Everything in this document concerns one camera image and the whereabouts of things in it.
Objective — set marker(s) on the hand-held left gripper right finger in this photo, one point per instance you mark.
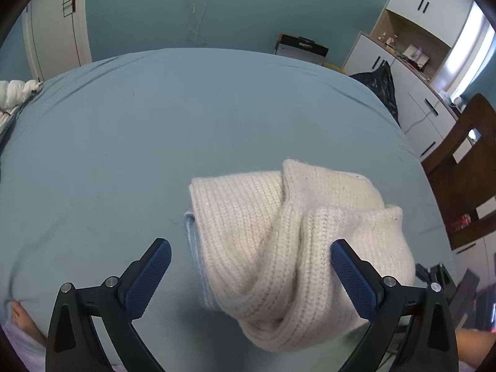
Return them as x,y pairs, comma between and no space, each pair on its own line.
354,279

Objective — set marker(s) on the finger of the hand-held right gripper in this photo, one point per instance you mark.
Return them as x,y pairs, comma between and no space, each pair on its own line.
438,273

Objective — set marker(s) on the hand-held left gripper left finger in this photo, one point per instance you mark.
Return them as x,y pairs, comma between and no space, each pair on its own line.
149,279

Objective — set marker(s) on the cream knit sweater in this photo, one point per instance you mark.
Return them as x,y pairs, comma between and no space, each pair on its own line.
271,240

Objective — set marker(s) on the person's right forearm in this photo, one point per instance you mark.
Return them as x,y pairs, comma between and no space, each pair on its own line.
478,345

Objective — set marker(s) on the white drawer unit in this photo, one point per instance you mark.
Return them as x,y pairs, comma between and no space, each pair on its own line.
472,257

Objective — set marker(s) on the red packet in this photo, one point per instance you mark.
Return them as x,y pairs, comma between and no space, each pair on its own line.
461,223

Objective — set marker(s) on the dark wooden chair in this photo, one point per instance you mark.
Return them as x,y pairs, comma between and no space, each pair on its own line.
453,186

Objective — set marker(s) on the person's left foot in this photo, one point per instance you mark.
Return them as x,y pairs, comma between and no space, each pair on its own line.
21,319

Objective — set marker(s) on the bed with light blue sheet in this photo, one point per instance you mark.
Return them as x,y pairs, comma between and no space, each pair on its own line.
116,143

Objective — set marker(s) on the small white round device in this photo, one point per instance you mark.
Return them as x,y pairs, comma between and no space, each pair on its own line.
457,101

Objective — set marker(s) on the black plastic bag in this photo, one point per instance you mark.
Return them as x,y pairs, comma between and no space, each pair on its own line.
381,89

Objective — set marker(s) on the small white box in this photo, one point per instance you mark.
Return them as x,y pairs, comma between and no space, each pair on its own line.
416,55

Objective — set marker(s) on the bright window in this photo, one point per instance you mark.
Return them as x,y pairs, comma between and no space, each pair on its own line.
465,46

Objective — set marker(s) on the white puffer jacket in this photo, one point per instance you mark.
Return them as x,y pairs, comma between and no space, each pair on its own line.
15,93

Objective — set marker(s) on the black flat box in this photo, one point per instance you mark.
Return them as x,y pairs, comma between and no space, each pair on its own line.
302,50

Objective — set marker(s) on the cluster of small bottles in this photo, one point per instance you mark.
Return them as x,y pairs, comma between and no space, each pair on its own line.
388,39

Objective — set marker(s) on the white door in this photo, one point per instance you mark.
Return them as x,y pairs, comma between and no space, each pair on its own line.
54,38

